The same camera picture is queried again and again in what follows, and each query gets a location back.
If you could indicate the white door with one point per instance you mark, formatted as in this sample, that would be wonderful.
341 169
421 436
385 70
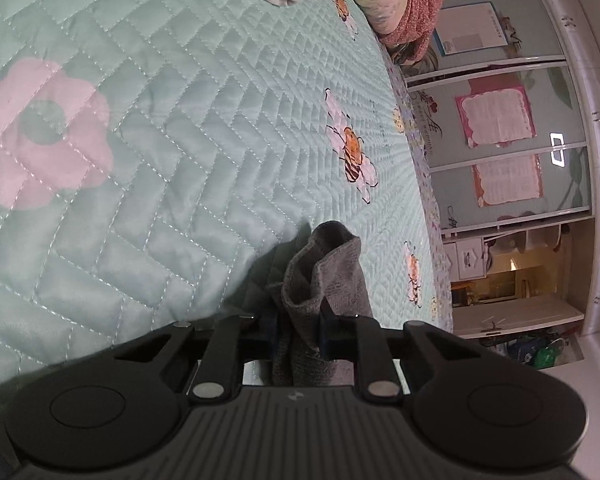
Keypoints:
520 316

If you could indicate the pink bordered poster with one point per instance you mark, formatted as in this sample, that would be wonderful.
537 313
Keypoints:
495 117

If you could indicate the colourful hanging bags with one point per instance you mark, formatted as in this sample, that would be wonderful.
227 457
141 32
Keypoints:
535 352

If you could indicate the pink knitted garment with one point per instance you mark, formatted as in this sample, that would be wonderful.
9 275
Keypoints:
420 5

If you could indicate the sliding door wardrobe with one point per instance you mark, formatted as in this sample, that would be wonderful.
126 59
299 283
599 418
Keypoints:
555 110

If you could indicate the dark patterned cloth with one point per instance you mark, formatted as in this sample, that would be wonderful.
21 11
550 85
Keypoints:
405 54

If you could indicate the white drawer cabinet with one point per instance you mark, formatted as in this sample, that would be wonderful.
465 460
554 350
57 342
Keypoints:
469 259

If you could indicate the grey knit garment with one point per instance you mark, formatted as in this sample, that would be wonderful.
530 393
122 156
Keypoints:
330 280

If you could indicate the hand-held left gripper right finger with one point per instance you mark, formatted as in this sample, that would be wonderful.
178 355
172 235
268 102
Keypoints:
326 335

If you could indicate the orange bordered poster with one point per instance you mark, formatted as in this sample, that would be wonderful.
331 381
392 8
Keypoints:
507 180

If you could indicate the blue bordered poster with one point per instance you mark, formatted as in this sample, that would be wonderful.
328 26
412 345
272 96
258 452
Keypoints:
470 30

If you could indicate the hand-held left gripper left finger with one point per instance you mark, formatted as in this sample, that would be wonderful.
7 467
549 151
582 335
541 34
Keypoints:
272 337

